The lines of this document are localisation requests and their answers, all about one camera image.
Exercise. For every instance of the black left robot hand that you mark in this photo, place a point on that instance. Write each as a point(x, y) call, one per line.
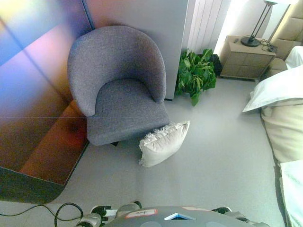
point(103, 210)

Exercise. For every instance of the beige fringed throw pillow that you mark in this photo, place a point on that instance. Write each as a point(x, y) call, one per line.
point(163, 144)

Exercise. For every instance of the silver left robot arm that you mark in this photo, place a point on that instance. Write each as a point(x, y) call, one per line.
point(91, 220)

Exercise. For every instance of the large white bed pillow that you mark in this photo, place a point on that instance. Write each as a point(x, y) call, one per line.
point(274, 89)

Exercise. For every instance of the small white bed pillow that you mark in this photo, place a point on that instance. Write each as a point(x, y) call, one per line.
point(296, 58)

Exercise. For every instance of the silver left robot leg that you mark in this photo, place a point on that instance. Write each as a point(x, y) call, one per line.
point(126, 208)

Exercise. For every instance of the black left robot foot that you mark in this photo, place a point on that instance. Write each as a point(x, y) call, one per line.
point(137, 203)

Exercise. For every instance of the black robot foot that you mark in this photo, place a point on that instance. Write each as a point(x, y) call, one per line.
point(137, 203)
point(220, 209)

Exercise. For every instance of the grey robot torso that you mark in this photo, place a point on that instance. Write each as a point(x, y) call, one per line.
point(180, 218)

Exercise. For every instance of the grey fabric armchair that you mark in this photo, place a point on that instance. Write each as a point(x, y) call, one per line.
point(123, 106)

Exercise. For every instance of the black right robot foot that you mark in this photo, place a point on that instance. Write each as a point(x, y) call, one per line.
point(220, 209)

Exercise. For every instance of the green leafy potted plant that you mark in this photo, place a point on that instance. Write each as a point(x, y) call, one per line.
point(195, 73)

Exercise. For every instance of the black plant pot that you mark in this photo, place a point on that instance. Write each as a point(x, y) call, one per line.
point(216, 65)

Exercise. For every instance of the white patterned bed blanket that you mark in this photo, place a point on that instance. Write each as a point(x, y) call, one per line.
point(294, 189)

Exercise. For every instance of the beige wooden nightstand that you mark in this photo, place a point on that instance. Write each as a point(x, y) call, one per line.
point(246, 61)

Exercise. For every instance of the white slatted curtain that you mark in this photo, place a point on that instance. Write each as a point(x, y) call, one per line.
point(204, 26)

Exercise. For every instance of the dark metal table lamp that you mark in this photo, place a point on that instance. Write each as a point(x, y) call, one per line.
point(250, 41)

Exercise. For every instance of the beige padded headboard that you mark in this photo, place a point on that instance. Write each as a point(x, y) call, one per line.
point(292, 26)

